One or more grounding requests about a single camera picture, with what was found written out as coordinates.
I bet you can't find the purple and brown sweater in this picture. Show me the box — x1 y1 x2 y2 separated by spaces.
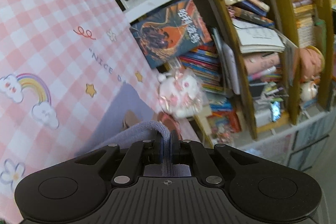
75 84 191 177

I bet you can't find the pink checkered table mat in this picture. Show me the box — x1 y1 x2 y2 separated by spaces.
1 0 161 223

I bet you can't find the white pink plush toy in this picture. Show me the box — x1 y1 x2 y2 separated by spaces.
158 68 205 119

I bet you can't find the Harry Potter book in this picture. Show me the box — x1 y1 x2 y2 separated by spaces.
130 0 212 69

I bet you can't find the row of colourful shelf books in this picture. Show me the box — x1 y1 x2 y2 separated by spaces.
178 41 232 98

